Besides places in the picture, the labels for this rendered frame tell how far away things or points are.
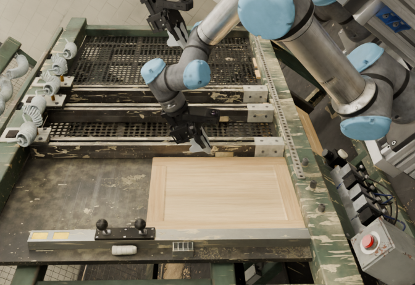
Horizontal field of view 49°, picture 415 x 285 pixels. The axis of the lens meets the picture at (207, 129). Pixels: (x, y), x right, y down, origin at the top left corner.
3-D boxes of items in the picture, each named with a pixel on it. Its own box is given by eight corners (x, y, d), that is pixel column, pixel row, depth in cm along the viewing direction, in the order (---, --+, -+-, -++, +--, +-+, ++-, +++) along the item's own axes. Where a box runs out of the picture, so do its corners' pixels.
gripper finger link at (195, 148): (196, 157, 150) (183, 137, 145) (213, 151, 148) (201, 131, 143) (196, 163, 147) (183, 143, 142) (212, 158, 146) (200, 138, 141)
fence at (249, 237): (309, 246, 158) (310, 238, 156) (29, 250, 154) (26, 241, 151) (306, 235, 162) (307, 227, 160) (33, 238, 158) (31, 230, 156)
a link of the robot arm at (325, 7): (356, 15, 157) (328, -8, 153) (328, 29, 169) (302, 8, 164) (364, -11, 162) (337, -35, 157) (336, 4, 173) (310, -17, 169)
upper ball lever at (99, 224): (112, 239, 154) (106, 229, 142) (101, 239, 154) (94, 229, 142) (113, 227, 156) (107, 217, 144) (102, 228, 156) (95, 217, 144)
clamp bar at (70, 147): (283, 161, 198) (290, 113, 185) (4, 161, 193) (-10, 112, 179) (279, 147, 206) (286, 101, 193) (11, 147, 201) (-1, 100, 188)
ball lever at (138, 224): (148, 238, 155) (145, 229, 143) (137, 238, 155) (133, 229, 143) (149, 227, 157) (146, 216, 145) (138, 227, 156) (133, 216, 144)
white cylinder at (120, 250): (112, 256, 152) (136, 256, 152) (111, 250, 150) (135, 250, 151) (113, 250, 154) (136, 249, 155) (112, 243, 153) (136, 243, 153)
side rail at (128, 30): (247, 45, 317) (249, 30, 311) (87, 44, 312) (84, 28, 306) (246, 41, 324) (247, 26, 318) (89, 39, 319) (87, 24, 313)
